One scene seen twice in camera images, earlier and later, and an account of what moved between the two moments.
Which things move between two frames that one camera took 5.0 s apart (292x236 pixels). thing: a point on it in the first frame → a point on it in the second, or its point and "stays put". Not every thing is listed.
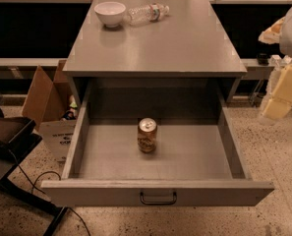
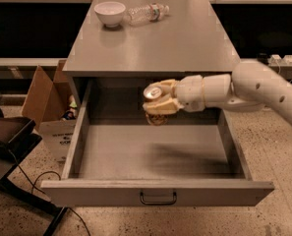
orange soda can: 146,134 → 156,119
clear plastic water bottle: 142,15 stays put
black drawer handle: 157,203 stays put
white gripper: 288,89 → 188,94
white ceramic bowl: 110,13 stays put
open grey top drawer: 155,143 stays put
